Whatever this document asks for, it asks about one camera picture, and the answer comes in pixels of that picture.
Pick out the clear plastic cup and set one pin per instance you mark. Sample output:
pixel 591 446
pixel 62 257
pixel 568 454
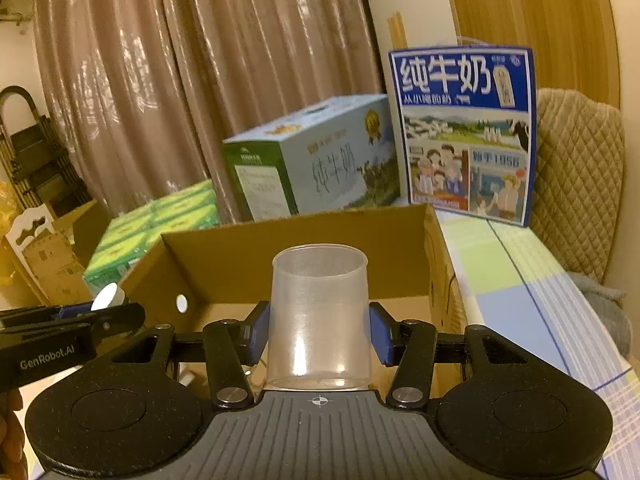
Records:
pixel 317 310

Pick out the person's left hand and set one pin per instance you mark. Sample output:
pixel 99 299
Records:
pixel 9 435

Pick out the grey cloth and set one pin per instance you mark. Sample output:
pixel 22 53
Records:
pixel 600 310

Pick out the blue milk carton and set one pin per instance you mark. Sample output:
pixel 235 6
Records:
pixel 460 125

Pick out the green drink pack stack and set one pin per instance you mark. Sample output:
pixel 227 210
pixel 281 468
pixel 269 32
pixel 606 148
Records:
pixel 150 225

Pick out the white carved chair back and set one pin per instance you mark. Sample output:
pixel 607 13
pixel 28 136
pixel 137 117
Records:
pixel 30 225

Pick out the quilted beige chair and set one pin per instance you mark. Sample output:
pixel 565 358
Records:
pixel 575 170

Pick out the yellow plastic bag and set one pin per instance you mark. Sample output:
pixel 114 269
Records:
pixel 6 220

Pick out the folded cardboard boxes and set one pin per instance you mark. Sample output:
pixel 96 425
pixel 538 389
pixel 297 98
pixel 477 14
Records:
pixel 50 265

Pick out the checked tablecloth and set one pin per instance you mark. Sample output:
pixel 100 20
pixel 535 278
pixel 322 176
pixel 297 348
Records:
pixel 525 310

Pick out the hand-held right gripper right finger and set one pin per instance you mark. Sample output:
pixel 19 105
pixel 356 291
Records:
pixel 378 332

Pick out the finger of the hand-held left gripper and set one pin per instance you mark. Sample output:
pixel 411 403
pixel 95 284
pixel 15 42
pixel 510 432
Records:
pixel 117 319
pixel 75 311

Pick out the brown cardboard box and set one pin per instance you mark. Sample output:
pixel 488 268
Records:
pixel 300 230

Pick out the green and white milk carton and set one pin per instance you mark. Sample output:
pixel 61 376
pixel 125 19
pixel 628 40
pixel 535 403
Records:
pixel 325 160

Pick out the small white jar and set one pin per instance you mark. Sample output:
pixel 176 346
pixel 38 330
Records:
pixel 107 296

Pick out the wooden slats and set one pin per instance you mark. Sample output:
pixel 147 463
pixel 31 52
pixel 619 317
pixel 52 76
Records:
pixel 397 32

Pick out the black folding ladder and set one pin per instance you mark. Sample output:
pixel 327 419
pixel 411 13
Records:
pixel 35 160

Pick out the wooden door panel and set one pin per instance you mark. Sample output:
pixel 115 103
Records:
pixel 525 10

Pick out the brown curtain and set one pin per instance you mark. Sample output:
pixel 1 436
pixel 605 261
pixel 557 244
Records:
pixel 175 60

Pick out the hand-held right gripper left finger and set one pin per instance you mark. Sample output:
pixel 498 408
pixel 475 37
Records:
pixel 260 330

